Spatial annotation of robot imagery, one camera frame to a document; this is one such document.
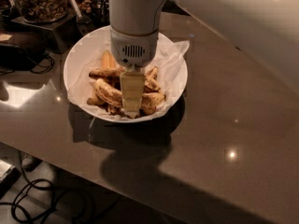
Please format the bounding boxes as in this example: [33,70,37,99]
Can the dark spotted upper banana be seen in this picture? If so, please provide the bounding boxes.
[89,66,161,92]

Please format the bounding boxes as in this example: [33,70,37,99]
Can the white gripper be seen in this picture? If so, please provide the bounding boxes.
[110,27,158,118]

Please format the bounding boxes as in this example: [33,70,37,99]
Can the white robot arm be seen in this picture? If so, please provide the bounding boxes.
[108,0,299,91]

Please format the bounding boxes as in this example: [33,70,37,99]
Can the black stand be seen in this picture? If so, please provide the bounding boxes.
[11,11,81,54]

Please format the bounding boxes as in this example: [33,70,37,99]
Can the yellow orange banana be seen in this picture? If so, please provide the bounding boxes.
[101,50,116,69]

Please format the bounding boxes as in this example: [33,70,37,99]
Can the large spotted front banana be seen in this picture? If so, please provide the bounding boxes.
[93,78,165,109]

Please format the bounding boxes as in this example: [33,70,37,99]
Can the black device with cable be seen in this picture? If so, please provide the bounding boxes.
[0,31,55,76]

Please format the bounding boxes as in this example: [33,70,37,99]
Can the metal scoop with label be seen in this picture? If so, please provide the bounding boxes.
[69,0,94,35]

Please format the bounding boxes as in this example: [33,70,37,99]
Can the white paper liner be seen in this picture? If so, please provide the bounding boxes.
[66,31,191,121]

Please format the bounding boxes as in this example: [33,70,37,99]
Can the white bowl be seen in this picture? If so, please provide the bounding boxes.
[63,25,189,124]

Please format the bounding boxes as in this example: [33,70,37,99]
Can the glass jar of nuts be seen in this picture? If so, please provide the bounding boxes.
[15,0,68,23]

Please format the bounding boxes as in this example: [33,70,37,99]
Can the small banana pieces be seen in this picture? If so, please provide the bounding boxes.
[87,92,158,118]

